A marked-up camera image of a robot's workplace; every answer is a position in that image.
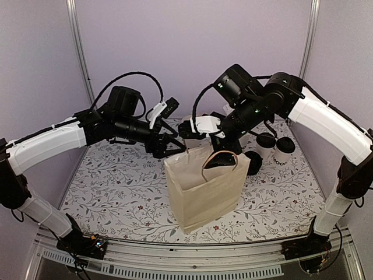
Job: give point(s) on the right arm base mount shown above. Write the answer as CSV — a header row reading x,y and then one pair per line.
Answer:
x,y
305,247

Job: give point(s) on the aluminium frame post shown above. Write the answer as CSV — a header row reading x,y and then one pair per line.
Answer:
x,y
74,23
309,38

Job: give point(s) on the white paper cup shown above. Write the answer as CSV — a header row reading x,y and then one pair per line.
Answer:
x,y
264,152
281,158

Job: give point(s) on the stack of black lids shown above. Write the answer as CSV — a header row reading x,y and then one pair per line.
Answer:
x,y
255,162

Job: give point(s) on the stack of white paper cups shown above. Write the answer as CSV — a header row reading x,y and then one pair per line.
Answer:
x,y
187,118

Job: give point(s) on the kraft paper bag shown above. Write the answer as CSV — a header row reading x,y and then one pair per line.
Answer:
x,y
198,195

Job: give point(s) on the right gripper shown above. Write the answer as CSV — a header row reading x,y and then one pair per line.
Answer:
x,y
218,159

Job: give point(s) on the floral table mat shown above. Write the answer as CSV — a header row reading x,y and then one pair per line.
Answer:
x,y
119,191

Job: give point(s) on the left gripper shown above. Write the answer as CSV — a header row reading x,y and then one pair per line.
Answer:
x,y
159,150

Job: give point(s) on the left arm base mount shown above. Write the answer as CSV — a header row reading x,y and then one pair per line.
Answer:
x,y
76,243

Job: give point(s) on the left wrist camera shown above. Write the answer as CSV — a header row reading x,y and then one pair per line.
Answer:
x,y
162,109

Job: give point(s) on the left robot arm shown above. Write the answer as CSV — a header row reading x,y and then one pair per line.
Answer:
x,y
115,121

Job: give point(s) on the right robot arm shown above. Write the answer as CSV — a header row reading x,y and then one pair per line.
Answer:
x,y
290,97

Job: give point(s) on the aluminium front rail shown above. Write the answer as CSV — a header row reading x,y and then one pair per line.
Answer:
x,y
126,259

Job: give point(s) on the right aluminium frame post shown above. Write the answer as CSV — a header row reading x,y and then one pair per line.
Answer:
x,y
309,38

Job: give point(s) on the left aluminium frame post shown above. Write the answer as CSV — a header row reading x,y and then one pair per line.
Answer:
x,y
74,23

